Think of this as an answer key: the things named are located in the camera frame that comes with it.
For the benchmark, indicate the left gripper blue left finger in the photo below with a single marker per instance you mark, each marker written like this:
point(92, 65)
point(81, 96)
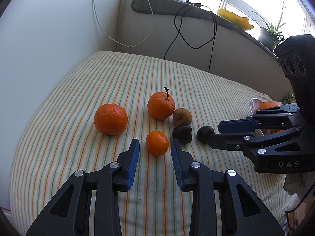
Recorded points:
point(68, 211)

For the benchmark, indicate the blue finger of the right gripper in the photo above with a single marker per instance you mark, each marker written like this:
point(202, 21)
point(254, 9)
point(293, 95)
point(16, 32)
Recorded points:
point(248, 125)
point(227, 141)

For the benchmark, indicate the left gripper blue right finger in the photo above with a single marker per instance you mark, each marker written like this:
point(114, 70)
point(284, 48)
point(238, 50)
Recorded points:
point(242, 211)

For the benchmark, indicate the dark plum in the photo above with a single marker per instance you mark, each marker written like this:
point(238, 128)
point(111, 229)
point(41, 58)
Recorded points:
point(183, 133)
point(203, 134)

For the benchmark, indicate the brown kiwi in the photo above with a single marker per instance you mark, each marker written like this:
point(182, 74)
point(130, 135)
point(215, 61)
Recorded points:
point(181, 116)

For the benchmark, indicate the small kumquat orange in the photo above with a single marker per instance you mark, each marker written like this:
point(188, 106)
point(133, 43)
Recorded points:
point(157, 143)

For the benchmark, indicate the mandarin with stem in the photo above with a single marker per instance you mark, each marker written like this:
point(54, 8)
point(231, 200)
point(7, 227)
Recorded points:
point(161, 105)

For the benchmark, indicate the medium mandarin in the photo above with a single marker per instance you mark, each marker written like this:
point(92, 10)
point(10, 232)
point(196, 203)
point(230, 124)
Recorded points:
point(110, 119)

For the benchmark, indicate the floral white plate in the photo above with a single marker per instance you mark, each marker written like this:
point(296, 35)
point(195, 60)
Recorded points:
point(254, 103)

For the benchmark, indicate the potted spider plant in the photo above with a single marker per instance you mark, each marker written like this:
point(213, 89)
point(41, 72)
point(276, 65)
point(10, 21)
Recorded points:
point(270, 35)

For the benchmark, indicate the striped table cloth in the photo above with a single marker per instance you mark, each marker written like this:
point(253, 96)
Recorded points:
point(61, 137)

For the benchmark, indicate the black camera box right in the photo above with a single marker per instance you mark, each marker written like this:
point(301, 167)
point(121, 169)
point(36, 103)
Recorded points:
point(296, 58)

